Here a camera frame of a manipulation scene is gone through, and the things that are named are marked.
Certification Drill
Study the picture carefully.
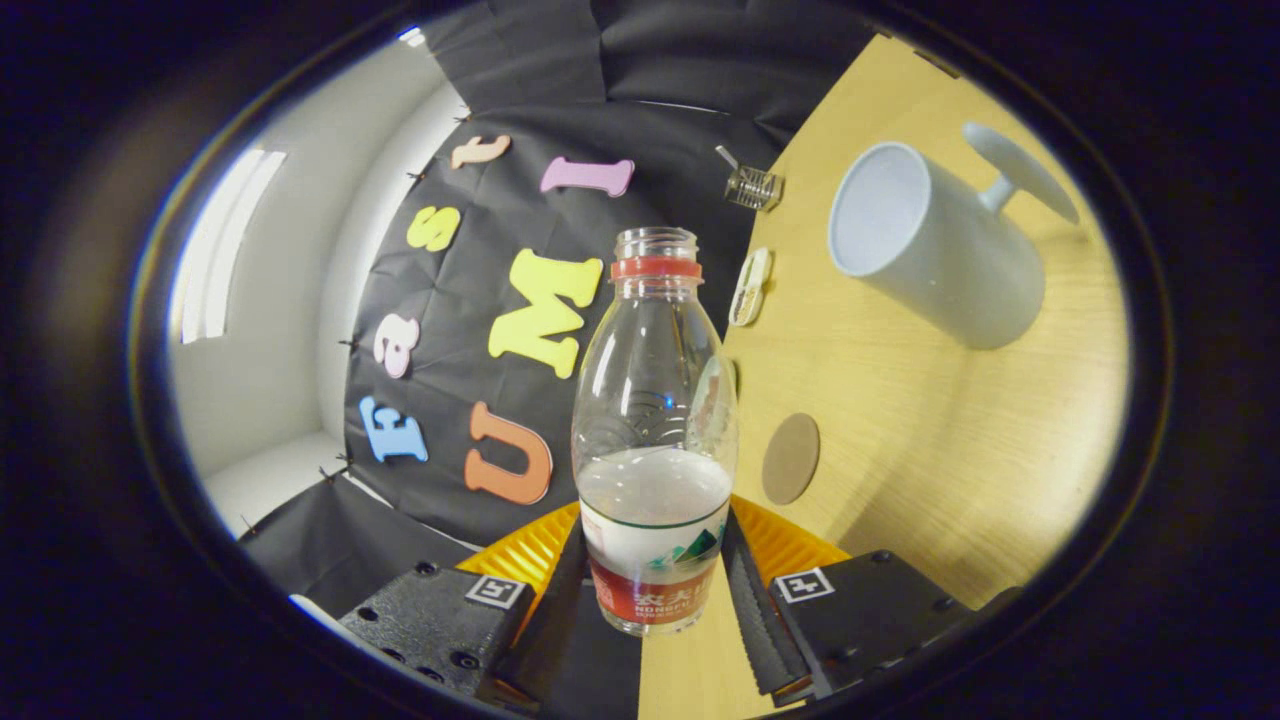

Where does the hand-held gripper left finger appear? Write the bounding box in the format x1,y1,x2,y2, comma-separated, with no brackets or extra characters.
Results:
340,500,601,713

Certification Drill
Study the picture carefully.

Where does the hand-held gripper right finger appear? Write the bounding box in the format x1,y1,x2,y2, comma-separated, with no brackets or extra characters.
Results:
722,497,976,706

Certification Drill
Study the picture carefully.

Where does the clear plastic juice bottle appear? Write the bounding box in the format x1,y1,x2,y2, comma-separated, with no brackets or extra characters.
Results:
572,227,739,637

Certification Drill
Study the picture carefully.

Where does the round brown coaster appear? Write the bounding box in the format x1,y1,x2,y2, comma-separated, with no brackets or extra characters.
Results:
762,413,821,506

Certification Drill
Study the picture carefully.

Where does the white cup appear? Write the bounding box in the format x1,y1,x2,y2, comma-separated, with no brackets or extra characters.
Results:
828,122,1081,351

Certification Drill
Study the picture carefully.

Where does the wooden table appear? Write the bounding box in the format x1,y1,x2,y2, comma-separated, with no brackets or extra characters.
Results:
638,35,1131,720

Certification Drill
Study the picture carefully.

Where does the white divided grain dish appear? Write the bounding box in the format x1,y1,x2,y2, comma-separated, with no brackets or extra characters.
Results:
728,247,773,328

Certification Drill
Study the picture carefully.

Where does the large ceiling light panel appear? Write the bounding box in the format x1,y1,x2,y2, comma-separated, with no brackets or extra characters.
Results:
170,148,288,346

